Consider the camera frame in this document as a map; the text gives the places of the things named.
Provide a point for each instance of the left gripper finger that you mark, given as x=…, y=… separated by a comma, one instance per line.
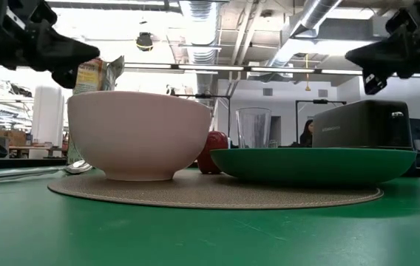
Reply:
x=66, y=51
x=65, y=78

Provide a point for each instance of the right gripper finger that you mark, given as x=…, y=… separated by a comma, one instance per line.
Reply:
x=383, y=55
x=372, y=83

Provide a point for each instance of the panda cereal box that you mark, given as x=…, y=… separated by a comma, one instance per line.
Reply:
x=89, y=75

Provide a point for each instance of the silver spoon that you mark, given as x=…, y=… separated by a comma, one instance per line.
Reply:
x=78, y=167

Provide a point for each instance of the red apple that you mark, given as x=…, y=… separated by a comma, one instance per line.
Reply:
x=211, y=155

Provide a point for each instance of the black toaster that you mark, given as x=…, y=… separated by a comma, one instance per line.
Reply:
x=358, y=125

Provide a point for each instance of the person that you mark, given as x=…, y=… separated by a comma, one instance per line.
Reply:
x=306, y=136

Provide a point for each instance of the pale pink bowl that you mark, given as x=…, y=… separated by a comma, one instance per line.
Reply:
x=139, y=136

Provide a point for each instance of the green plate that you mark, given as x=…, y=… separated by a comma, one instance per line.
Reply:
x=313, y=164

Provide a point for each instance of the clear drinking glass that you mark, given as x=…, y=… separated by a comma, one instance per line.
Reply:
x=253, y=127

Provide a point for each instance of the round beige cork placemat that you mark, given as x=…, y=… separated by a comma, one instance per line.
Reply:
x=213, y=192

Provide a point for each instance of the black overhead camera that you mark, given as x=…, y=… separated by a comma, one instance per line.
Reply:
x=144, y=41

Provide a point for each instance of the silver ventilation duct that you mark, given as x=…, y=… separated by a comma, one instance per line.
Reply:
x=200, y=29
x=313, y=14

